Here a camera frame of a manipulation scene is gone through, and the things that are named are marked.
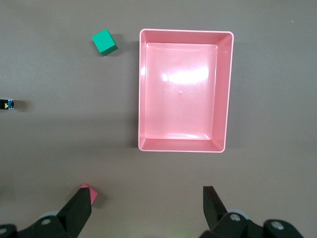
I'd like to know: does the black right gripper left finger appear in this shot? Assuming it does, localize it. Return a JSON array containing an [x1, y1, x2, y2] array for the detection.
[[0, 187, 93, 238]]

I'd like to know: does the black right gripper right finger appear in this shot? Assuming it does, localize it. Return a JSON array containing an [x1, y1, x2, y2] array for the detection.
[[200, 185, 304, 238]]

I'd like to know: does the orange capped push button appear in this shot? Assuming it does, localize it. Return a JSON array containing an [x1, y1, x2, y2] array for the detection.
[[0, 98, 16, 111]]

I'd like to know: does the red foam cube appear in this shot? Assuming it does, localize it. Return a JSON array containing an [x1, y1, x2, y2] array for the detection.
[[80, 182, 99, 205]]

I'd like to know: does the brown table cloth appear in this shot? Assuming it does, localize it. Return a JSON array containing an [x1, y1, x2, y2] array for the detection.
[[0, 0, 317, 238]]

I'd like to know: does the pink plastic bin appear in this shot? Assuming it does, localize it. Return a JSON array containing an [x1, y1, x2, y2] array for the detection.
[[137, 28, 235, 153]]

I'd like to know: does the green foam cube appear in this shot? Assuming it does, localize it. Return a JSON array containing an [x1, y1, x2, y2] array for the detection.
[[91, 29, 119, 57]]

